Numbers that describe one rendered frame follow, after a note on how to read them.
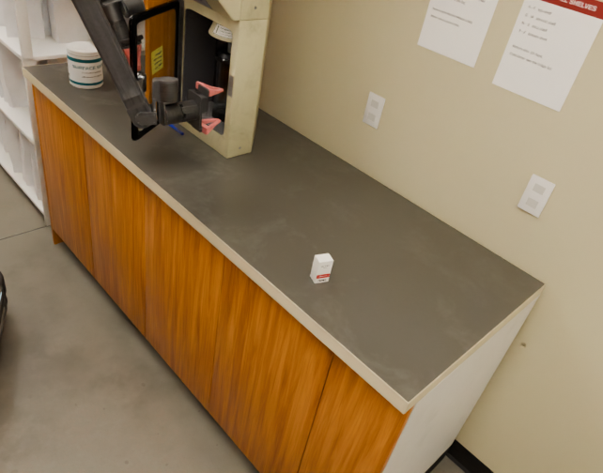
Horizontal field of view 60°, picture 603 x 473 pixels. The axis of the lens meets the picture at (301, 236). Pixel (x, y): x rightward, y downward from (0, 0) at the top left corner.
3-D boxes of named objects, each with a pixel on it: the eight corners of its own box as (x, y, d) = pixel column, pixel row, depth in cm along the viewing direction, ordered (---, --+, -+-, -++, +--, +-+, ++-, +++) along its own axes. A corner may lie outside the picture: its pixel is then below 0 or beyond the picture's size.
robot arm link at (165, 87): (134, 115, 149) (135, 125, 142) (131, 74, 143) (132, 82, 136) (177, 114, 152) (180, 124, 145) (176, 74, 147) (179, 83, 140)
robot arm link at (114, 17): (95, 4, 160) (101, 2, 156) (116, -2, 163) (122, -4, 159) (105, 27, 164) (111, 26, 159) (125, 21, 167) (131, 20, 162)
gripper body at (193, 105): (206, 97, 149) (184, 99, 144) (204, 129, 154) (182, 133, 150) (193, 87, 152) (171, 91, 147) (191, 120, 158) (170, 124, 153)
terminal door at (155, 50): (176, 111, 197) (179, -2, 174) (133, 143, 173) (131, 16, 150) (174, 111, 197) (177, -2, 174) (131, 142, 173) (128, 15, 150)
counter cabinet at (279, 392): (165, 207, 317) (168, 59, 265) (443, 458, 211) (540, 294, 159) (53, 242, 275) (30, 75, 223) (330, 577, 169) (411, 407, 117)
